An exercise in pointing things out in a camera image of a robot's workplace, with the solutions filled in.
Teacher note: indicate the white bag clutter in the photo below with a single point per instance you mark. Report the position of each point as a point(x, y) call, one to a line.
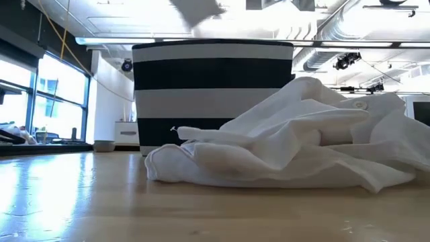
point(16, 134)

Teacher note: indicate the dark grey cloth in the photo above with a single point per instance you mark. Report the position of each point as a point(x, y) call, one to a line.
point(196, 11)

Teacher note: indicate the overhead camera mount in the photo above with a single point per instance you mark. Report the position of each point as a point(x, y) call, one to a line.
point(304, 4)

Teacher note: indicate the black ceiling spotlight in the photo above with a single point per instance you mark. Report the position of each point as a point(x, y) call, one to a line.
point(346, 61)
point(375, 88)

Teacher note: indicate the navy and white striped basket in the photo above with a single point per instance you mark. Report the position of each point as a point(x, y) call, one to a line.
point(201, 74)

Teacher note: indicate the grey round bowl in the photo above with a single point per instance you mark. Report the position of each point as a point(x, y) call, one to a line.
point(104, 146)

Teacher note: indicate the dark computer monitor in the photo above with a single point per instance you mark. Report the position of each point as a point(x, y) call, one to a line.
point(422, 114)

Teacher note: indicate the long ceiling light bar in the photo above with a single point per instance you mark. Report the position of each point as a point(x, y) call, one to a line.
point(114, 40)

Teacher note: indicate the white buttoned shirt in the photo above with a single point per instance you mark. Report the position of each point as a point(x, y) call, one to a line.
point(285, 151)

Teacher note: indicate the white low cabinet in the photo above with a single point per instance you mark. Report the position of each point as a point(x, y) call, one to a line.
point(127, 133)

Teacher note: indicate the dark cylinder bottle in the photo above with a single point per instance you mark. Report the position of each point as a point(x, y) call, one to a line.
point(74, 133)

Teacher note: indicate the black wall-mounted camera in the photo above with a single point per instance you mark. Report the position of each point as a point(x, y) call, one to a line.
point(127, 65)

